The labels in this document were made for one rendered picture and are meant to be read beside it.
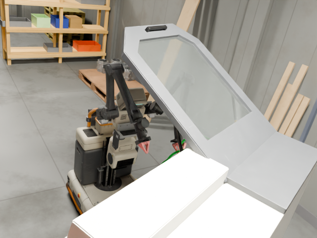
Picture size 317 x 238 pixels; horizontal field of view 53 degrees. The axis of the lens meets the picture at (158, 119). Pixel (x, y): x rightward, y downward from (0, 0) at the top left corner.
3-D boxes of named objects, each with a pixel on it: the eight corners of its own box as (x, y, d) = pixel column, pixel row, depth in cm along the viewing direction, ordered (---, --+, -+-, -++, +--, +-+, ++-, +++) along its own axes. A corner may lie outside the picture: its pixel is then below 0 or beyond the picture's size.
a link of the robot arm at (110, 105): (113, 58, 228) (100, 60, 223) (123, 63, 219) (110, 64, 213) (114, 115, 247) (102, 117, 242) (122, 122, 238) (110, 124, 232)
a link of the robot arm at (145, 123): (139, 113, 214) (128, 115, 209) (146, 107, 204) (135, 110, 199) (145, 130, 212) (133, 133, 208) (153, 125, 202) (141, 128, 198)
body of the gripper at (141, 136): (143, 140, 201) (139, 129, 202) (135, 144, 209) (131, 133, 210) (151, 138, 205) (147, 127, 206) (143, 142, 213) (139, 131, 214)
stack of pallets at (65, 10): (84, 44, 836) (86, 12, 800) (54, 44, 794) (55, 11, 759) (70, 33, 918) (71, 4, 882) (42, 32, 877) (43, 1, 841)
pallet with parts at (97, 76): (152, 101, 582) (155, 81, 565) (104, 106, 532) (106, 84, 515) (120, 74, 679) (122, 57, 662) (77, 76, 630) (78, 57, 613)
